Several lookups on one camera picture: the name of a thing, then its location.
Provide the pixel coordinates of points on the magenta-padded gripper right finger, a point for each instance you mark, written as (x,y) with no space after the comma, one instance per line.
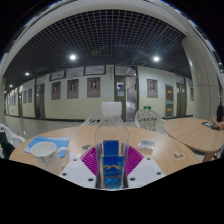
(146,171)

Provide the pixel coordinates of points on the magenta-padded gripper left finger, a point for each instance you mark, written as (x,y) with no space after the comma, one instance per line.
(77,173)

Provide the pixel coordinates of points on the clear blue-labelled water bottle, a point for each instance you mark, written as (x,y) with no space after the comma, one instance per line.
(111,133)

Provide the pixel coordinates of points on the small tissue packet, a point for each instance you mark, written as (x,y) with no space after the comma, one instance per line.
(146,144)

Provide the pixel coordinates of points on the small dark flat scrap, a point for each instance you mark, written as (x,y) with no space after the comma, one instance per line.
(86,146)

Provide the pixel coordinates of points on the light blue cloth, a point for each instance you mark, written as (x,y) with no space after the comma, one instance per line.
(61,142)

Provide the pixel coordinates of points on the white ceramic mug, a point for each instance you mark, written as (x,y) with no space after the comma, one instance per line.
(46,154)

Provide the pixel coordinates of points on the white lattice-back plastic chair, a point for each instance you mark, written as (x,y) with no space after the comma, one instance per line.
(148,119)

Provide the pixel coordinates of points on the round wooden side table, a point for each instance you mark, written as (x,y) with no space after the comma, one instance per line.
(193,133)

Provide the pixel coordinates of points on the white plastic armchair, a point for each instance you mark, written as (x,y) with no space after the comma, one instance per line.
(11,136)

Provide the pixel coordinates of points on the open dark-framed doorway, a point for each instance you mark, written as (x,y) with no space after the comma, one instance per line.
(126,96)

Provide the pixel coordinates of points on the dark flat phone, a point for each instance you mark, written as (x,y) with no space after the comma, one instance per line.
(209,124)

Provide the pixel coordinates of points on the dark brown door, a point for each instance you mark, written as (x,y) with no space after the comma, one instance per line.
(40,101)
(181,99)

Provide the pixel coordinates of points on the person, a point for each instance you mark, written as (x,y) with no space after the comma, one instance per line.
(219,116)

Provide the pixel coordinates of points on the round ceiling lights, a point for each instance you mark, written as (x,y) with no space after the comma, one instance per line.
(72,57)

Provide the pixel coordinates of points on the framed wall pictures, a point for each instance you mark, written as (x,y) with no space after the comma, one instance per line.
(93,87)

